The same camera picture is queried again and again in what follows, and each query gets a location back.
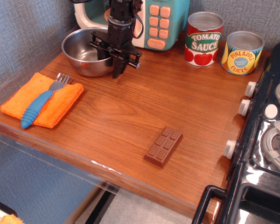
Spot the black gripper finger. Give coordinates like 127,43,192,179
112,57,127,78
97,45,111,60

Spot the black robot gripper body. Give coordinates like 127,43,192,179
90,16,142,69

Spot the stainless steel bowl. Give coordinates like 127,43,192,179
62,27,113,77

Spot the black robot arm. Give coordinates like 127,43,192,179
90,0,144,78

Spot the red tomato sauce can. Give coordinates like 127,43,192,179
184,11,224,67

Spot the yellow pineapple slices can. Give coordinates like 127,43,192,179
221,31,265,75

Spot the toy microwave teal and white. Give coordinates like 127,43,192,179
74,0,190,51

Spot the orange folded cloth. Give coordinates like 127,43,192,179
0,72,84,128

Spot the brown toy chocolate bar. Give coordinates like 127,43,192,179
144,126,183,168

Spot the white stove knob middle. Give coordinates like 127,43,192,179
238,99,251,117

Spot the white stove knob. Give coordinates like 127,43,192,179
245,82,257,98
238,99,251,117
224,140,237,160

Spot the white stove knob top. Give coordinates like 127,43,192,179
245,82,257,98

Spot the white stove knob bottom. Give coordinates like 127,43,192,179
224,140,237,160

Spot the black toy stove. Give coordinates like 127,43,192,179
192,40,280,224

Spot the orange object at corner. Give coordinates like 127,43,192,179
0,214,24,224

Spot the blue handled fork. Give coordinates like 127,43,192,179
21,73,70,129

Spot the black oven door handle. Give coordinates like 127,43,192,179
192,185,227,224

